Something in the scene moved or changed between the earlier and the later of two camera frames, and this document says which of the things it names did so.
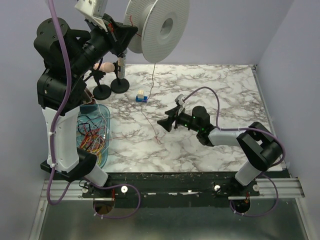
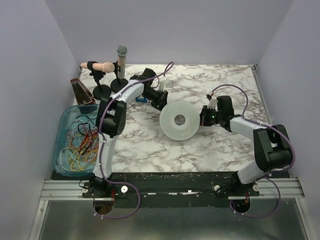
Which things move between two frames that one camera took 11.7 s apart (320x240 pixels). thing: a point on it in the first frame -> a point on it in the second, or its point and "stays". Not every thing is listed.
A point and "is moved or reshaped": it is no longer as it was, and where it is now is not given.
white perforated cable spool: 161,24 is moved or reshaped
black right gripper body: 175,120 -> 204,116
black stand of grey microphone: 119,85 stays
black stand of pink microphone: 101,92 stays
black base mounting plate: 160,190 stays
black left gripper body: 114,38 -> 162,100
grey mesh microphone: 121,63 stays
